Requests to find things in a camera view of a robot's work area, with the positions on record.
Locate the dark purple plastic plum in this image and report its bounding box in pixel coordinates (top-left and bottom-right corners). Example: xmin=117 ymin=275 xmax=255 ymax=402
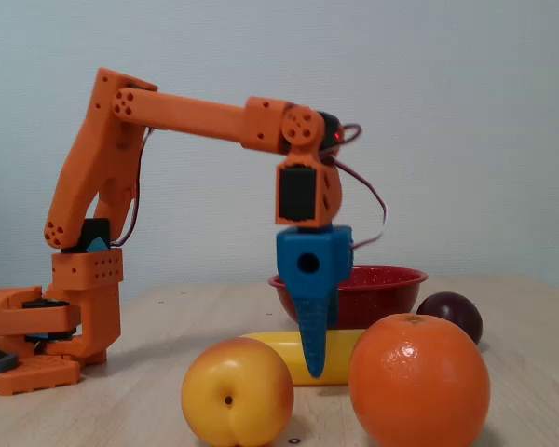
xmin=416 ymin=291 xmax=484 ymax=346

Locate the red white servo cable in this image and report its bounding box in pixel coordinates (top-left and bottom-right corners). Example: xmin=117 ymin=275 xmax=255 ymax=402
xmin=110 ymin=126 xmax=154 ymax=248
xmin=320 ymin=122 xmax=389 ymax=249

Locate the yellow red plastic peach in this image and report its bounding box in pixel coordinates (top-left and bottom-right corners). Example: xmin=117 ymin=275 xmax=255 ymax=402
xmin=181 ymin=336 xmax=295 ymax=447

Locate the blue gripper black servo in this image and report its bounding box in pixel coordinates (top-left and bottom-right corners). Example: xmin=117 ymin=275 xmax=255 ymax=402
xmin=275 ymin=225 xmax=354 ymax=380

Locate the red speckled enamel bowl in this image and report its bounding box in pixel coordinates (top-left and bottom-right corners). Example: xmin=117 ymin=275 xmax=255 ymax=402
xmin=267 ymin=264 xmax=429 ymax=333

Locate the orange robot base plate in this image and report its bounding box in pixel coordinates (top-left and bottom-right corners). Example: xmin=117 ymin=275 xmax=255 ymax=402
xmin=0 ymin=269 xmax=83 ymax=397

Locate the yellow plastic banana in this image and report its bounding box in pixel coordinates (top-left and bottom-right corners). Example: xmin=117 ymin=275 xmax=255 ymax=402
xmin=239 ymin=329 xmax=369 ymax=387

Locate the grey table clamp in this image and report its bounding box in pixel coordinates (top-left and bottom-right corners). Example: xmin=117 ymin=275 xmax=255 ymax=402
xmin=0 ymin=339 xmax=20 ymax=376

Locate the orange plastic orange fruit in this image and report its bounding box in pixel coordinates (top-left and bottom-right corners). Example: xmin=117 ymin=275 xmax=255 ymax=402
xmin=348 ymin=313 xmax=492 ymax=447

